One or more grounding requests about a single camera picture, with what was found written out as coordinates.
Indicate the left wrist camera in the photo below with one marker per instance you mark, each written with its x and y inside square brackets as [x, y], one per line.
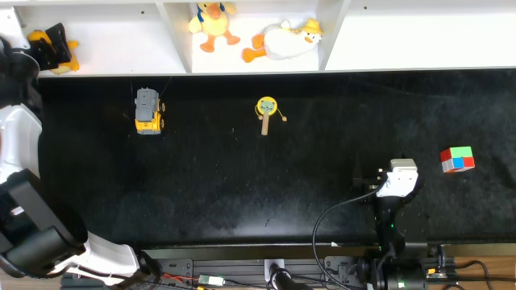
[10, 26]

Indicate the many-coloured puzzle cube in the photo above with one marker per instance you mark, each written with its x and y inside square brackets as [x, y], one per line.
[457, 159]

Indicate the white plush duck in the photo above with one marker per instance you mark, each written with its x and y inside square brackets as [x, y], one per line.
[284, 42]

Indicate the yellow plush duck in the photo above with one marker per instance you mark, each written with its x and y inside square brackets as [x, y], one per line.
[213, 24]

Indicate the mounting rail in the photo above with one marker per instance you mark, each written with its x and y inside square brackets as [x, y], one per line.
[242, 269]

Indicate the white shelf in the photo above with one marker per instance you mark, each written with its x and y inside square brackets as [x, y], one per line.
[113, 40]

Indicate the grey and yellow toy truck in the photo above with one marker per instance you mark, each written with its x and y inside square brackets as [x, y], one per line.
[147, 108]

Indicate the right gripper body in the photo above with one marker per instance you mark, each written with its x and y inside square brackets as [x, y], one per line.
[364, 184]

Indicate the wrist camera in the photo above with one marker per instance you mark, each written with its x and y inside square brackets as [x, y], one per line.
[399, 179]
[10, 26]

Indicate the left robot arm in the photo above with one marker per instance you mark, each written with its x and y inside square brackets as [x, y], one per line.
[20, 137]

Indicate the yellow rattle drum toy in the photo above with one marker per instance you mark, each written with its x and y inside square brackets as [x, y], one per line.
[266, 106]

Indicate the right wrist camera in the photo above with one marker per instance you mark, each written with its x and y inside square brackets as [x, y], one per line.
[399, 179]

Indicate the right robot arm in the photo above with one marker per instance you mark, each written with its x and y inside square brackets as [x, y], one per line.
[389, 213]

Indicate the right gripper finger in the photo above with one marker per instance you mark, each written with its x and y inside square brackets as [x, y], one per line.
[357, 171]

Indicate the yellow rubber duck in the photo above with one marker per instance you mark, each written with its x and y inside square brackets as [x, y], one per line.
[73, 60]

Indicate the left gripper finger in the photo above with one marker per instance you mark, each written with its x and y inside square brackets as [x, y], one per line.
[59, 42]
[42, 56]

